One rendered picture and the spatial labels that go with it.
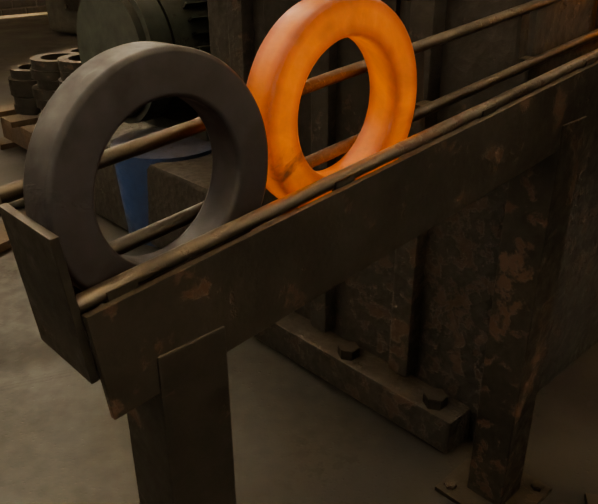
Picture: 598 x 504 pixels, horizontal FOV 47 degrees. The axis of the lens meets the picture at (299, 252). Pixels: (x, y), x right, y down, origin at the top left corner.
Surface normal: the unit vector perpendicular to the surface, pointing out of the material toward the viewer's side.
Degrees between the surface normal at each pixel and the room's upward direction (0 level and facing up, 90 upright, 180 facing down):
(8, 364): 0
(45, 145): 62
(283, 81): 90
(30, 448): 0
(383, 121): 69
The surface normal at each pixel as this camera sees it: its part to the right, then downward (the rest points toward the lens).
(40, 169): -0.65, 0.00
